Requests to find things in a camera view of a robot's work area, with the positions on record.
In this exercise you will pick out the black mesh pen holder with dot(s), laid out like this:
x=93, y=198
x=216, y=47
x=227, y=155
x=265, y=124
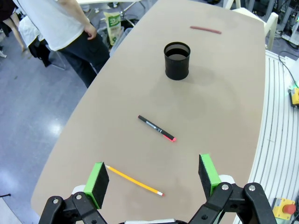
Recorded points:
x=176, y=67

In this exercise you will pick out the green and white bag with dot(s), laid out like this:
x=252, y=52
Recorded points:
x=113, y=26

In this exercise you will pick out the person in white t-shirt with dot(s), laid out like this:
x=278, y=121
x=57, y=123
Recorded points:
x=58, y=28

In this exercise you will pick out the dark red pen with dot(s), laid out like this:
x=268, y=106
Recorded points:
x=205, y=29

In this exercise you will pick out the person's right hand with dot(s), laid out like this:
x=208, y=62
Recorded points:
x=90, y=31

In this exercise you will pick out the yellow emergency stop box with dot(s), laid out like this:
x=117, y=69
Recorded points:
x=283, y=208
x=294, y=96

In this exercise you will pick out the person's right forearm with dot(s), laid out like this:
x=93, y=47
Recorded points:
x=74, y=12

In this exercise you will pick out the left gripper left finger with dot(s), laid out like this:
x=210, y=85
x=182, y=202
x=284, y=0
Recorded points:
x=98, y=184

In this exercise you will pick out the black marker red cap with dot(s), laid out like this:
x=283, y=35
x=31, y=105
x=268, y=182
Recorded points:
x=155, y=127

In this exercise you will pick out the bystander bare leg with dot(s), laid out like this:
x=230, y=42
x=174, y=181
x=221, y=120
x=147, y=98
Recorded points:
x=16, y=30

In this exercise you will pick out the black bag on floor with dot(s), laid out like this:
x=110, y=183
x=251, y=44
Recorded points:
x=39, y=51

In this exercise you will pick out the aluminium profile base platform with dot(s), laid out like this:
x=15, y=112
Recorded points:
x=275, y=140

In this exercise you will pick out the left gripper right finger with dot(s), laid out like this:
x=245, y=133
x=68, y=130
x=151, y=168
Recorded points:
x=208, y=175

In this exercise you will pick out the white wooden chair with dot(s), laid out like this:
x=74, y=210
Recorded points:
x=253, y=14

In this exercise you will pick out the yellow pencil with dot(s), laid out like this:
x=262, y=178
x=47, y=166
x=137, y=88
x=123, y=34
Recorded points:
x=133, y=180

